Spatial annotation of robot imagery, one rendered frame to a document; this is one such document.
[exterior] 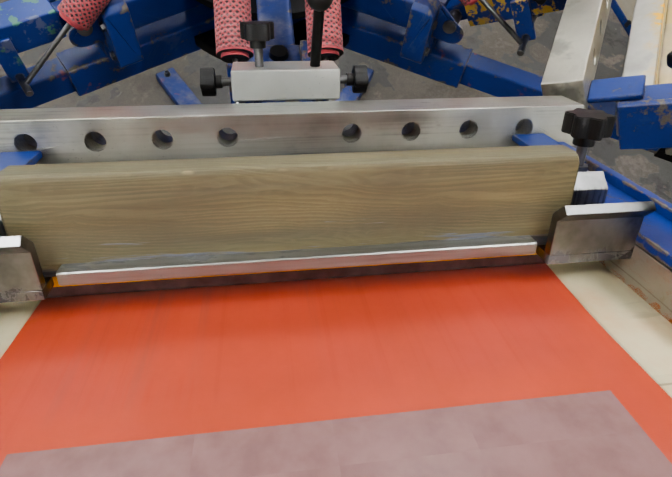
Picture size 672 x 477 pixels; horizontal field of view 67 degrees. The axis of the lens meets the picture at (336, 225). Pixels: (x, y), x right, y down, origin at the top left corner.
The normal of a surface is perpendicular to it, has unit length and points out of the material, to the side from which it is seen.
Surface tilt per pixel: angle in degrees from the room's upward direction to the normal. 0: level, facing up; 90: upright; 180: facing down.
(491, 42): 0
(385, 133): 58
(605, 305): 32
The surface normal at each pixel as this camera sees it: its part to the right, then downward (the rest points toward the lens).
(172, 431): 0.01, -0.89
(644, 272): -0.99, 0.06
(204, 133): 0.14, 0.45
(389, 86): 0.08, -0.52
